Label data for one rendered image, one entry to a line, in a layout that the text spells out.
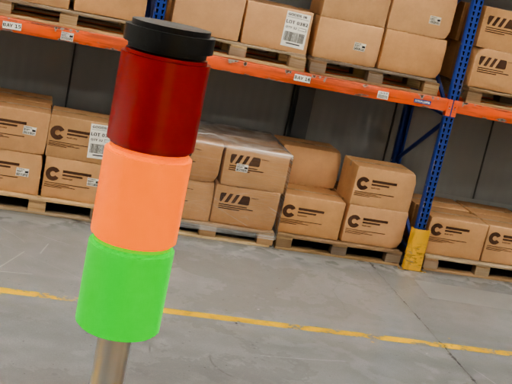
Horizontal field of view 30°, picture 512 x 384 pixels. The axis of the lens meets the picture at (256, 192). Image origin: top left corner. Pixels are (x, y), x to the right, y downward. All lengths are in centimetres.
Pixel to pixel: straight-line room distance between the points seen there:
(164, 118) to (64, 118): 768
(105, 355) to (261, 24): 770
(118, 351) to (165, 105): 15
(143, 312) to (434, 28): 814
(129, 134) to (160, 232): 6
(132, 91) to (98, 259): 10
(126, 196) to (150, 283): 5
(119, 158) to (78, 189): 780
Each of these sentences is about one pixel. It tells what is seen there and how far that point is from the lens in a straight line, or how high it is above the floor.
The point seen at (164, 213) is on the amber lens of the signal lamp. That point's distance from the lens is 53.
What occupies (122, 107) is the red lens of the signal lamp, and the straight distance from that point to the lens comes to 52.
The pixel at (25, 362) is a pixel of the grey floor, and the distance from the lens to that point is 561.
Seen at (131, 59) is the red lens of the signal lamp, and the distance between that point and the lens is 52.
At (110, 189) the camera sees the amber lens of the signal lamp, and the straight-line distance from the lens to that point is 53.
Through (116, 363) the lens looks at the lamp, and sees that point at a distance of 57.
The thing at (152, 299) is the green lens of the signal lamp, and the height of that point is 219.
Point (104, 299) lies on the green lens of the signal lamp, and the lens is 55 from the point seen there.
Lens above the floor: 238
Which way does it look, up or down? 13 degrees down
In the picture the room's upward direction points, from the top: 12 degrees clockwise
